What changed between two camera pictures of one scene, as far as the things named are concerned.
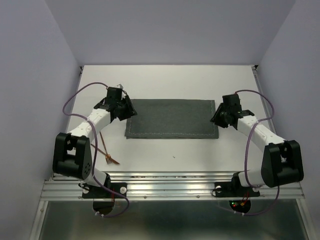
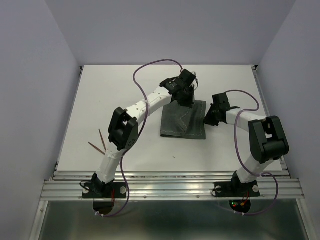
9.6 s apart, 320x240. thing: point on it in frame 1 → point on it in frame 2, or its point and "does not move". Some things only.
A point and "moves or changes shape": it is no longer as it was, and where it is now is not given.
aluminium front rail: [165, 187] does not move
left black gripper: [130, 111] → [189, 102]
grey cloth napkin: [172, 118] moves or changes shape
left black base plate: [100, 192] does not move
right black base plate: [226, 189] does not move
